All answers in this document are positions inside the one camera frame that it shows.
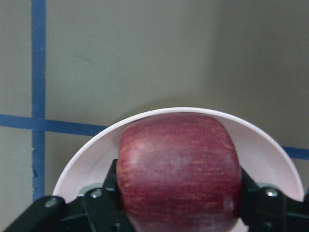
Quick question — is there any pink plate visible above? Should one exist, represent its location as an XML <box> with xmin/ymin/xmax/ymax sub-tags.
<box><xmin>53</xmin><ymin>107</ymin><xmax>304</xmax><ymax>202</ymax></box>

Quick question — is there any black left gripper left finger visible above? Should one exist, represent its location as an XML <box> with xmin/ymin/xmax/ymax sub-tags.
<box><xmin>5</xmin><ymin>160</ymin><xmax>134</xmax><ymax>232</ymax></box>

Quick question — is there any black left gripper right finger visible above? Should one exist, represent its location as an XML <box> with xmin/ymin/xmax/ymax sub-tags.
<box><xmin>239</xmin><ymin>169</ymin><xmax>309</xmax><ymax>232</ymax></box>

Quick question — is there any red apple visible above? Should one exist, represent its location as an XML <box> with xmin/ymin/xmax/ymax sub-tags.
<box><xmin>116</xmin><ymin>113</ymin><xmax>241</xmax><ymax>232</ymax></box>

